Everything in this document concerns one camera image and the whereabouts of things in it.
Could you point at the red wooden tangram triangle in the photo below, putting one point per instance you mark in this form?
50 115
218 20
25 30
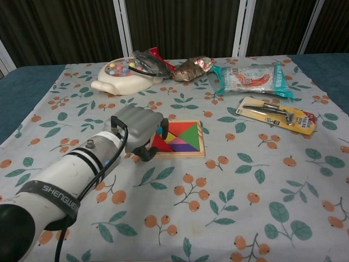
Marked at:
181 127

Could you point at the razor in yellow blister pack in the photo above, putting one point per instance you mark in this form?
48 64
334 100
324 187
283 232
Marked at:
275 116

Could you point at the gold foil snack bag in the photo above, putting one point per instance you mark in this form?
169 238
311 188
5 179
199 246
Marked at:
191 71

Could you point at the wooden tangram tray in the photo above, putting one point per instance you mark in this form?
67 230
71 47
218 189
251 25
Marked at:
191 154

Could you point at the yellow wooden tangram square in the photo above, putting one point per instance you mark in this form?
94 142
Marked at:
171 137

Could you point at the purple wooden tangram parallelogram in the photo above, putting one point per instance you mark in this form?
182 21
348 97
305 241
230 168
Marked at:
185 147

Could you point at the pink wooden tangram triangle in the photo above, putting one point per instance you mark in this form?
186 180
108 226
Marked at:
180 140

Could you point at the floral patterned tablecloth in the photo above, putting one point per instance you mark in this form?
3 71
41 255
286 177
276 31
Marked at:
204 204

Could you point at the left black and grey robot hand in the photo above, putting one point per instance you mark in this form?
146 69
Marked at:
139 128

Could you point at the dark folding partition screen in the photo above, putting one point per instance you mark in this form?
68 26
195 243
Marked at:
177 27

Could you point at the teal and clear snack package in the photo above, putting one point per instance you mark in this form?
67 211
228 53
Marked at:
251 79

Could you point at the green wooden tangram triangle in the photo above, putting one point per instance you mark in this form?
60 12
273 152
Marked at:
191 137

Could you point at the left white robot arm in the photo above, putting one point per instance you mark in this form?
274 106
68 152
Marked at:
79 169

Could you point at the white fishing game toy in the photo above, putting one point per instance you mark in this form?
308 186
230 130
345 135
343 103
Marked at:
122 82

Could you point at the medium red triangle tangram piece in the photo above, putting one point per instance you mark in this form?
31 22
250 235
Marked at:
162 146

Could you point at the red snack bar wrapper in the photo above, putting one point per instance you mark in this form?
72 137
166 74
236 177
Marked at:
155 52

